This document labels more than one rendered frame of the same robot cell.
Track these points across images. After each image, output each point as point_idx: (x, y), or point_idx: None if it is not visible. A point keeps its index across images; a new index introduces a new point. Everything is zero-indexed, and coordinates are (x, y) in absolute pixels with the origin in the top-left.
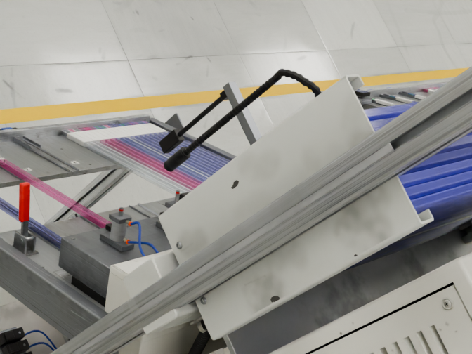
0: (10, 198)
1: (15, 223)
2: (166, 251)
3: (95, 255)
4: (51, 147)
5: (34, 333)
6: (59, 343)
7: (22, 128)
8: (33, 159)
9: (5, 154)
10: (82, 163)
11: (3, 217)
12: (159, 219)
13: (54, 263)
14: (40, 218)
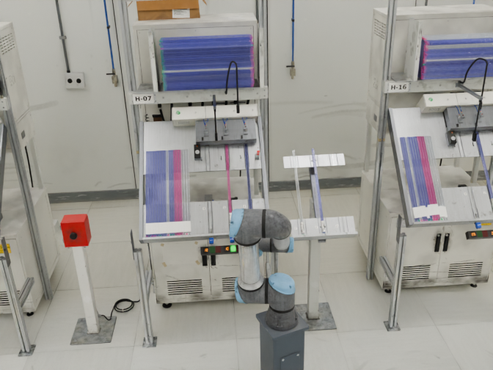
0: (145, 363)
1: (150, 352)
2: (240, 116)
3: (254, 128)
4: (202, 225)
5: None
6: None
7: (208, 235)
8: (216, 215)
9: (224, 222)
10: (201, 207)
11: (155, 355)
12: (224, 138)
13: (253, 148)
14: (134, 354)
